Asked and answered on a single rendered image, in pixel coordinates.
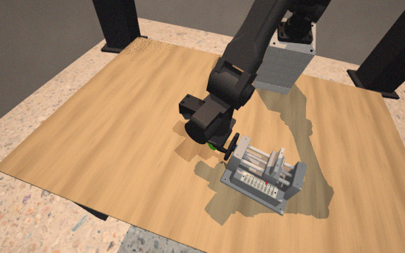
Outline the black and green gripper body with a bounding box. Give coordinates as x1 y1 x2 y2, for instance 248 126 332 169
207 118 236 150

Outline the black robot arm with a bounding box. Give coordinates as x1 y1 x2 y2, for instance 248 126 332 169
179 0 331 144

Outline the grey slide clamp with black handwheel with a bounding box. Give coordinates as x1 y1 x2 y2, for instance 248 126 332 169
217 133 307 215

